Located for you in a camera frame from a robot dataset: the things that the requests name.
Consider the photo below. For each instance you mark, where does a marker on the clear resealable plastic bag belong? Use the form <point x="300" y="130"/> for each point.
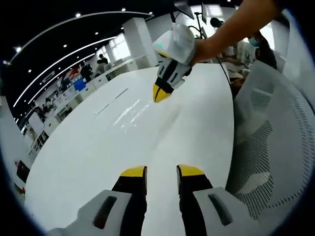
<point x="137" y="115"/>

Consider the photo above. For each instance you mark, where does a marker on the white square pillar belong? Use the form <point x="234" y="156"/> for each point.
<point x="137" y="41"/>

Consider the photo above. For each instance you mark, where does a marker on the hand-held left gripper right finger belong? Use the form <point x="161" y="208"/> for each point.
<point x="206" y="206"/>

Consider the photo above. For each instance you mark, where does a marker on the blue storage crate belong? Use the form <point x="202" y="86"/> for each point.
<point x="79" y="85"/>

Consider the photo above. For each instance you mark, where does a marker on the black device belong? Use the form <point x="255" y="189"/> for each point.
<point x="23" y="170"/>

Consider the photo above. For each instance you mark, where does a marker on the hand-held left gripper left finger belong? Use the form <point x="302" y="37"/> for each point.
<point x="115" y="204"/>

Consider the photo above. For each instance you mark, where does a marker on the row of white desks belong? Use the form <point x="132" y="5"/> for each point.
<point x="61" y="108"/>

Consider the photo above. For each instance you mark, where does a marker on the round ceiling spot lights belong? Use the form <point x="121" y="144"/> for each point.
<point x="65" y="46"/>

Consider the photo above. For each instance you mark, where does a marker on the dark monitor screen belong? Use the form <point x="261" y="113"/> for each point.
<point x="184" y="7"/>

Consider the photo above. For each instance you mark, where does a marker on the black stand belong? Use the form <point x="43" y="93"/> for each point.
<point x="200" y="23"/>

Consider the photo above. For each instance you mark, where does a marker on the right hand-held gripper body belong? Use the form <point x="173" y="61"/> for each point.
<point x="179" y="44"/>

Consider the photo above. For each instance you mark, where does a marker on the white mesh office chair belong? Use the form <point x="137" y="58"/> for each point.
<point x="270" y="110"/>

